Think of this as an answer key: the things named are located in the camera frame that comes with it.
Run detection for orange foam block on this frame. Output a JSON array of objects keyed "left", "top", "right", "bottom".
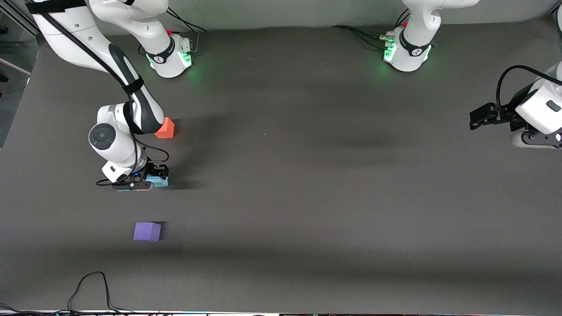
[{"left": 155, "top": 117, "right": 175, "bottom": 139}]

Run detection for purple foam block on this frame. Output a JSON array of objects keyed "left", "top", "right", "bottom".
[{"left": 133, "top": 222, "right": 162, "bottom": 242}]

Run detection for dark grey table mat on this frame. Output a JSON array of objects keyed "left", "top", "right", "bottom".
[{"left": 0, "top": 18, "right": 562, "bottom": 314}]

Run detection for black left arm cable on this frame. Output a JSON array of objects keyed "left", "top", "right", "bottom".
[{"left": 496, "top": 65, "right": 562, "bottom": 109}]

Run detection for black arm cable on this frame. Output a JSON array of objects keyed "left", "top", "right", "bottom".
[
  {"left": 496, "top": 65, "right": 562, "bottom": 109},
  {"left": 42, "top": 13, "right": 170, "bottom": 187}
]

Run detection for looped black table cable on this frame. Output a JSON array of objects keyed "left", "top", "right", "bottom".
[{"left": 68, "top": 271, "right": 132, "bottom": 314}]

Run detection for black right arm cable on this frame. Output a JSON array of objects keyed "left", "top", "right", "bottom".
[{"left": 42, "top": 13, "right": 170, "bottom": 187}]

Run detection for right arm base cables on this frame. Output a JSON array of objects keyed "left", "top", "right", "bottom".
[{"left": 162, "top": 11, "right": 208, "bottom": 55}]

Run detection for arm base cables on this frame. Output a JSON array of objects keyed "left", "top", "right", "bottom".
[
  {"left": 331, "top": 9, "right": 411, "bottom": 51},
  {"left": 162, "top": 11, "right": 208, "bottom": 55}
]

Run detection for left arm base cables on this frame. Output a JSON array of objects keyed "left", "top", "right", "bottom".
[{"left": 331, "top": 9, "right": 411, "bottom": 51}]

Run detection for thin black edge cable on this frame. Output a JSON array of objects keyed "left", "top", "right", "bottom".
[{"left": 0, "top": 303, "right": 71, "bottom": 316}]

